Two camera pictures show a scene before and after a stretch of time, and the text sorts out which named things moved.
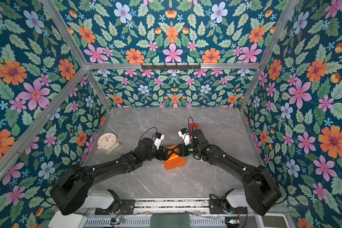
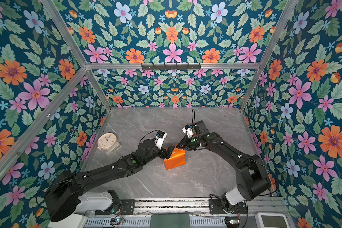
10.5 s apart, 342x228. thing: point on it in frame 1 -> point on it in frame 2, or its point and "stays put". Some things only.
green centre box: [180, 220] stays put
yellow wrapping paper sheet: [174, 161] stays put
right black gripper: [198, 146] -> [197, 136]
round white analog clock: [108, 141] stays put
